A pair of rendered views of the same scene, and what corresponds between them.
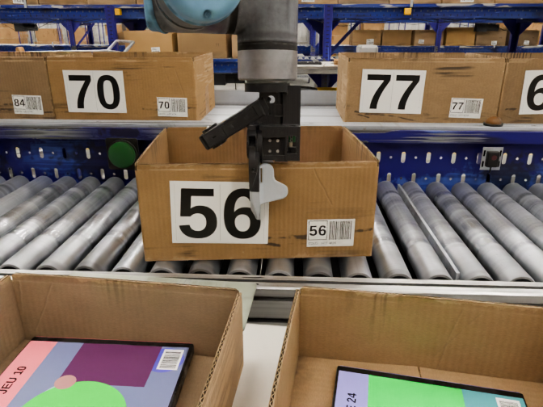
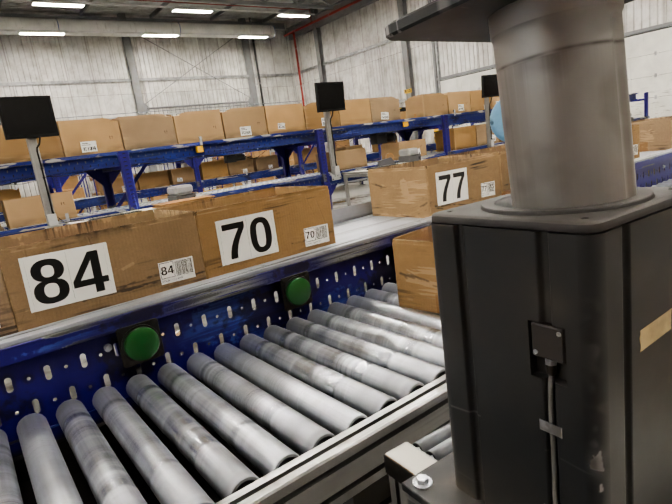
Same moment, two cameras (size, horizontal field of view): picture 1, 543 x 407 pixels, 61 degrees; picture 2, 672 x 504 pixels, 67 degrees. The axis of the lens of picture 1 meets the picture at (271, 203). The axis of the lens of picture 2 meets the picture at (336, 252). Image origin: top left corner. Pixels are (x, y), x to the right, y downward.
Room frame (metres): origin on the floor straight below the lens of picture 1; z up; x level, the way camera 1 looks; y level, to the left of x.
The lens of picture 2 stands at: (0.14, 1.08, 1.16)
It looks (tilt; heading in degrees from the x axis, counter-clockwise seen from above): 12 degrees down; 321
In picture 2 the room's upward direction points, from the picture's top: 8 degrees counter-clockwise
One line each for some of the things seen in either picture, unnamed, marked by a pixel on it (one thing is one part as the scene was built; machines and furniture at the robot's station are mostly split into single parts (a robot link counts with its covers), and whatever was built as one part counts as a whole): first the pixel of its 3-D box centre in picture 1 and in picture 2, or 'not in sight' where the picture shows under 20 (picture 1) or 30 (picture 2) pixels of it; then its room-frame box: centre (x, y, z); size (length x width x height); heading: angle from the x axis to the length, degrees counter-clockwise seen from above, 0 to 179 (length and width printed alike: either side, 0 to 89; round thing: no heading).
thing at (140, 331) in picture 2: not in sight; (142, 344); (1.18, 0.78, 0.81); 0.07 x 0.01 x 0.07; 87
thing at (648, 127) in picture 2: not in sight; (656, 133); (1.24, -2.35, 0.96); 0.39 x 0.29 x 0.17; 87
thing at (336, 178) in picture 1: (257, 184); (490, 257); (0.84, 0.03, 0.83); 0.39 x 0.29 x 0.17; 93
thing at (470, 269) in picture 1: (436, 227); not in sight; (0.89, -0.35, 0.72); 0.52 x 0.05 x 0.05; 177
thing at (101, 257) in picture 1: (133, 221); (398, 329); (0.92, 0.30, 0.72); 0.52 x 0.05 x 0.05; 177
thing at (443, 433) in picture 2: not in sight; (486, 410); (0.55, 0.50, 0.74); 0.28 x 0.02 x 0.02; 83
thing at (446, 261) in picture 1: (419, 237); not in sight; (0.89, -0.32, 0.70); 0.46 x 0.01 x 0.09; 177
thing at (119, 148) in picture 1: (121, 155); (299, 291); (1.16, 0.39, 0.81); 0.07 x 0.01 x 0.07; 87
